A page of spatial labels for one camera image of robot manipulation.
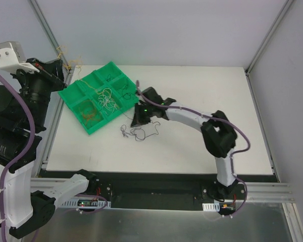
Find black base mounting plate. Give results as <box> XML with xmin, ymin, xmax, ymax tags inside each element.
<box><xmin>86</xmin><ymin>172</ymin><xmax>245</xmax><ymax>211</ymax></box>

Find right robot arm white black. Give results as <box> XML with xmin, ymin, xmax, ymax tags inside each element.
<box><xmin>131</xmin><ymin>87</ymin><xmax>237</xmax><ymax>202</ymax></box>

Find white wire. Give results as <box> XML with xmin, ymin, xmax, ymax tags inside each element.
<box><xmin>97</xmin><ymin>87</ymin><xmax>119</xmax><ymax>115</ymax></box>

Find aluminium frame post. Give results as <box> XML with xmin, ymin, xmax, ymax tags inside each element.
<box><xmin>244</xmin><ymin>0</ymin><xmax>295</xmax><ymax>76</ymax></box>
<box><xmin>28</xmin><ymin>0</ymin><xmax>72</xmax><ymax>74</ymax></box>

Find purple wire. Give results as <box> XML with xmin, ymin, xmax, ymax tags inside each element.
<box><xmin>120</xmin><ymin>110</ymin><xmax>161</xmax><ymax>142</ymax></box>

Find black wire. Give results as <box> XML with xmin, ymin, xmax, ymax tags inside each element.
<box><xmin>117</xmin><ymin>82</ymin><xmax>139</xmax><ymax>100</ymax></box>

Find left white cable duct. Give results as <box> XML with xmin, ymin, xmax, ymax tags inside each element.
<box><xmin>60</xmin><ymin>198</ymin><xmax>111</xmax><ymax>209</ymax></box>

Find left aluminium frame post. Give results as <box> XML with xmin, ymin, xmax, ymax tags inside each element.
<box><xmin>28</xmin><ymin>0</ymin><xmax>72</xmax><ymax>74</ymax></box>

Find white cable duct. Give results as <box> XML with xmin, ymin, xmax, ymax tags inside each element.
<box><xmin>202</xmin><ymin>203</ymin><xmax>220</xmax><ymax>212</ymax></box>
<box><xmin>60</xmin><ymin>198</ymin><xmax>111</xmax><ymax>209</ymax></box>

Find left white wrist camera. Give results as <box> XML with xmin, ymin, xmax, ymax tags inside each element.
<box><xmin>0</xmin><ymin>41</ymin><xmax>39</xmax><ymax>74</ymax></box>

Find right aluminium frame post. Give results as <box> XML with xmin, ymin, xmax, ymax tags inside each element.
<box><xmin>244</xmin><ymin>0</ymin><xmax>295</xmax><ymax>76</ymax></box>

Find right white cable duct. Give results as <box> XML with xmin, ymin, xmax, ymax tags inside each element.
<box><xmin>202</xmin><ymin>203</ymin><xmax>220</xmax><ymax>212</ymax></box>

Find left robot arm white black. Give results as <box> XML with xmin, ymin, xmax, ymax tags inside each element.
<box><xmin>0</xmin><ymin>58</ymin><xmax>97</xmax><ymax>239</ymax></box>

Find yellow wire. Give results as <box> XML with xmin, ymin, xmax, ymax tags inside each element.
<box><xmin>56</xmin><ymin>45</ymin><xmax>102</xmax><ymax>94</ymax></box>

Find green compartment tray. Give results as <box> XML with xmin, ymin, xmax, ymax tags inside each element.
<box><xmin>59</xmin><ymin>62</ymin><xmax>139</xmax><ymax>135</ymax></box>

